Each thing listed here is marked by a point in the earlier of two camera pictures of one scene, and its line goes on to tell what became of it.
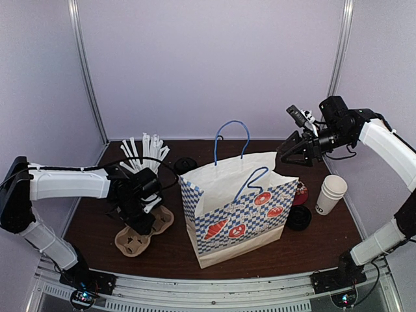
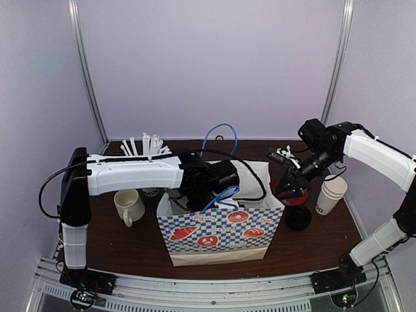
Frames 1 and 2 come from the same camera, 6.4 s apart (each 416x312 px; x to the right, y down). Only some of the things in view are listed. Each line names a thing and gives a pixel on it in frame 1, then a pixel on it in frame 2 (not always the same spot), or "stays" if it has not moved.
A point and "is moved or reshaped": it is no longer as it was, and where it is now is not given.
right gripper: (311, 147) -> (297, 180)
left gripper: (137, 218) -> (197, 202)
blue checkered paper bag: (236, 210) is moved or reshaped
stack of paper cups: (333, 188) stays
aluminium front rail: (380, 292) stays
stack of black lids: (299, 218) stays
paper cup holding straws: (152, 147) stays
